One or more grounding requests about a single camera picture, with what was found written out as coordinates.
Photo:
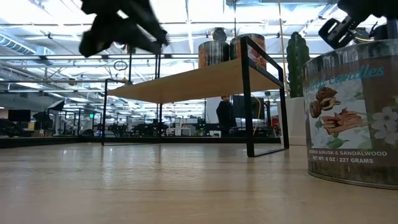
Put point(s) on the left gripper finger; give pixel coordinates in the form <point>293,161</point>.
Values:
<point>109,32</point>
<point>146,18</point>

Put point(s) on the black candlestick holder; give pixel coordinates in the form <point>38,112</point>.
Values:
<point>155,67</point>
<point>130,67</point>
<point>159,65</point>

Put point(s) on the orange candle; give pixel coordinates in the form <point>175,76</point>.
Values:
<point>236,46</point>
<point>213,54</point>

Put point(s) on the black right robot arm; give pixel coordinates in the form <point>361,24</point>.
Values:
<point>367,7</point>

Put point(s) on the candle tin with floral label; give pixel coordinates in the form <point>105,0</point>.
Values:
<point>348,124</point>

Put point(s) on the green cactus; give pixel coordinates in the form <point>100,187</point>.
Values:
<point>298,68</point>

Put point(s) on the black studio softbox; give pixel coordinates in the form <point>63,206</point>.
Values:
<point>56,105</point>
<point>42,116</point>

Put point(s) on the white planter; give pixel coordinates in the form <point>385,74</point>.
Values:
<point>293,124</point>

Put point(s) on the white low table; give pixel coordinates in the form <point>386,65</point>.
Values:
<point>178,131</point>

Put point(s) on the black background monitor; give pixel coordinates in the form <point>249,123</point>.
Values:
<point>19,115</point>

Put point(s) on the person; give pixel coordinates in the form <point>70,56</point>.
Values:
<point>225,115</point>

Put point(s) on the wooden shelf riser black frame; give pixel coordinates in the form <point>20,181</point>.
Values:
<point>202,82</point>

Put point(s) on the black aluminium rig frame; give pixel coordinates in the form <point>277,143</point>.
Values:
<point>62,141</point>

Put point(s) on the black wall screen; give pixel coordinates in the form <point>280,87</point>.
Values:
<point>239,107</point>

